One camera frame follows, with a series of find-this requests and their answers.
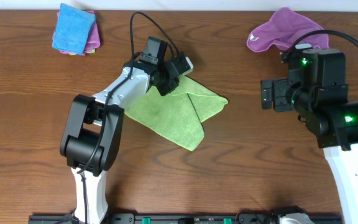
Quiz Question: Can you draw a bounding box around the green microfiber cloth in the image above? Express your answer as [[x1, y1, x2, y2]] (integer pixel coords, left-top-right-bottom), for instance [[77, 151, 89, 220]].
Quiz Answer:
[[126, 76, 228, 151]]

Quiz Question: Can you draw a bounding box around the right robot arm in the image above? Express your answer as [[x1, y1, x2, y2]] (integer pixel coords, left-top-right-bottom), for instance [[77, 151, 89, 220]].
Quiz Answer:
[[260, 47, 358, 223]]

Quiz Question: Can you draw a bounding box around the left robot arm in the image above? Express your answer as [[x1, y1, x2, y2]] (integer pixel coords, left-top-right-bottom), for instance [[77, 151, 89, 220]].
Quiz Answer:
[[60, 37, 194, 223]]

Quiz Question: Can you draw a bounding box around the purple crumpled cloth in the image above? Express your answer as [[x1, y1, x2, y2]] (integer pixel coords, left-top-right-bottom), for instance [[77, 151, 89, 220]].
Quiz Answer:
[[246, 7, 323, 53]]

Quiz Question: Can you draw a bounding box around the green folded cloth bottom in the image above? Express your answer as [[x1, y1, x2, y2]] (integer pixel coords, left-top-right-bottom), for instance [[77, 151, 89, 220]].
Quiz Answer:
[[68, 49, 96, 56]]

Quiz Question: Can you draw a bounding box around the purple folded cloth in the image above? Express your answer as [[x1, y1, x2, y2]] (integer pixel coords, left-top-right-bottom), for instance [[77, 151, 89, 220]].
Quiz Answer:
[[59, 10, 101, 54]]

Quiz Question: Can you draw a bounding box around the blue folded cloth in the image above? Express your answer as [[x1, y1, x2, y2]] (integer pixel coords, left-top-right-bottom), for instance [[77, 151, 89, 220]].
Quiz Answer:
[[52, 3, 96, 54]]

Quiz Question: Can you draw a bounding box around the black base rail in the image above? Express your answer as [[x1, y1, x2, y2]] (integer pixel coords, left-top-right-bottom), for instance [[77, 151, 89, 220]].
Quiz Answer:
[[28, 213, 344, 224]]

